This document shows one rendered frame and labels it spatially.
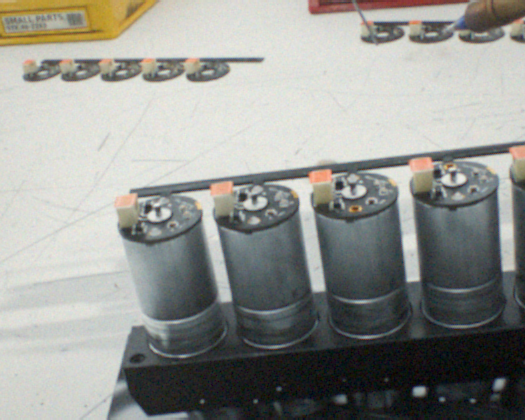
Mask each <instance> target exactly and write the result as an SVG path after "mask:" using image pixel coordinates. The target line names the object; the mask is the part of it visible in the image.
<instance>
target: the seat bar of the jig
mask: <svg viewBox="0 0 525 420"><path fill-rule="evenodd" d="M503 280H504V299H505V309H504V311H503V313H502V314H501V315H500V316H499V317H498V318H497V319H494V320H492V321H491V322H489V323H487V324H484V325H481V326H478V327H474V328H465V329H456V328H448V327H444V326H440V325H436V324H434V323H432V322H430V321H429V320H428V319H426V318H425V316H424V315H423V309H422V299H421V291H420V281H419V280H416V281H408V288H409V305H410V313H411V316H410V319H409V320H408V322H407V324H406V325H405V326H404V327H403V328H401V329H399V330H397V331H396V332H394V333H391V334H390V335H387V336H384V337H380V338H374V339H355V338H350V337H346V336H343V335H341V334H340V333H337V332H335V331H334V330H333V329H332V328H331V326H330V321H329V315H328V309H327V302H326V297H325V291H320V292H314V298H315V303H316V309H317V316H318V321H319V324H318V327H317V328H316V330H315V331H314V333H313V334H312V335H310V336H308V337H307V338H305V340H303V341H301V342H299V343H297V344H295V345H292V346H289V347H286V348H280V349H259V348H254V347H251V346H250V345H248V344H246V343H245V342H243V341H242V340H241V339H240V337H239V333H238V329H237V324H236V319H235V315H234V311H233V306H232V301H225V302H222V305H223V309H224V314H225V318H226V322H227V327H228V333H227V335H226V336H225V337H224V339H223V340H222V341H221V342H220V343H219V344H218V345H217V346H215V347H214V348H213V349H212V350H210V351H208V352H207V351H206V352H203V353H201V354H198V355H196V356H192V357H186V358H167V357H163V356H161V355H158V354H157V353H155V352H154V351H153V350H152V349H151V348H150V345H149V341H148V338H147V334H146V331H145V327H144V325H140V326H132V327H131V330H130V333H129V337H128V340H129V341H128V345H127V348H126V352H125V356H124V359H123V362H122V366H121V368H122V371H123V375H124V377H125V381H126V384H127V388H128V391H129V393H149V392H158V391H167V390H177V389H187V388H197V387H206V386H216V385H225V384H245V383H254V382H264V381H273V380H283V379H292V378H303V377H312V376H321V375H331V374H340V373H350V372H360V371H370V370H379V369H388V368H398V367H407V366H418V365H427V364H436V363H446V362H455V361H464V360H474V359H484V358H493V357H502V356H512V355H521V354H525V310H524V309H523V308H521V307H520V306H519V305H518V303H517V301H516V300H515V279H514V270H505V271H503Z"/></svg>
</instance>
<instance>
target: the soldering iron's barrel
mask: <svg viewBox="0 0 525 420"><path fill-rule="evenodd" d="M523 18H525V0H477V1H474V2H472V3H470V4H468V5H467V6H466V11H465V14H464V19H465V23H466V25H467V27H468V28H469V30H470V31H473V32H475V33H477V34H483V33H488V32H490V31H493V30H494V29H497V28H500V27H506V26H507V25H510V24H512V23H514V22H516V21H518V20H521V19H523Z"/></svg>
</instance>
